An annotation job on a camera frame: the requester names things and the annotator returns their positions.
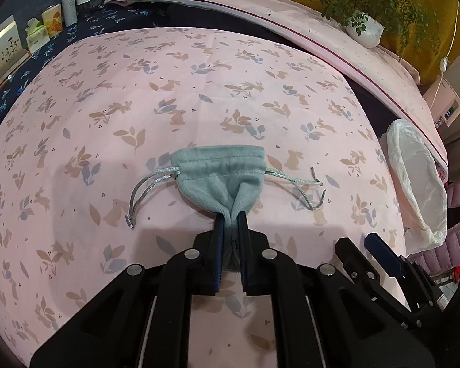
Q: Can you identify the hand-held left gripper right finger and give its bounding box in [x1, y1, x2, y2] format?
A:
[236, 212, 435, 368]

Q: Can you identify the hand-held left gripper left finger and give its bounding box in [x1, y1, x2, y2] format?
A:
[30, 214, 225, 368]

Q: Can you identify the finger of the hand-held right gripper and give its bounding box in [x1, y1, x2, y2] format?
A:
[363, 232, 447, 309]
[335, 237, 416, 324]

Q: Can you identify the teal drawstring pouch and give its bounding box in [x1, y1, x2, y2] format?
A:
[126, 143, 329, 231]

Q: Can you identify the white plastic bin bag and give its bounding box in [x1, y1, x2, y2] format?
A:
[385, 118, 449, 248]

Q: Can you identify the pink device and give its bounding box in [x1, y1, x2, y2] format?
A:
[421, 76, 460, 128]

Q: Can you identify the pink rabbit print sheet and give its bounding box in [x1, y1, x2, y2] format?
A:
[0, 27, 413, 368]

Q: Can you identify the pink folded board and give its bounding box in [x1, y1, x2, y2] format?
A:
[105, 0, 450, 166]

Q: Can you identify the potted plant in white pot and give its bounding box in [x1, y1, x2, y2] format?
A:
[304, 0, 442, 59]

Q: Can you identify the navy leaf print cloth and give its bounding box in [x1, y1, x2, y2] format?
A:
[0, 2, 166, 151]

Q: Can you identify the green tissue pack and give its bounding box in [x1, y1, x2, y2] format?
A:
[25, 17, 49, 53]

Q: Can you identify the yellow patterned can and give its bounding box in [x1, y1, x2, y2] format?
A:
[41, 3, 64, 39]

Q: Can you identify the tall white bottle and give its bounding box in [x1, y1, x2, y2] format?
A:
[60, 0, 79, 28]

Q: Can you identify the white flower print box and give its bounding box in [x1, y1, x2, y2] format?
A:
[0, 15, 32, 101]

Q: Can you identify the white cable with switch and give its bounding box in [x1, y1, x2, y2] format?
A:
[430, 2, 460, 109]

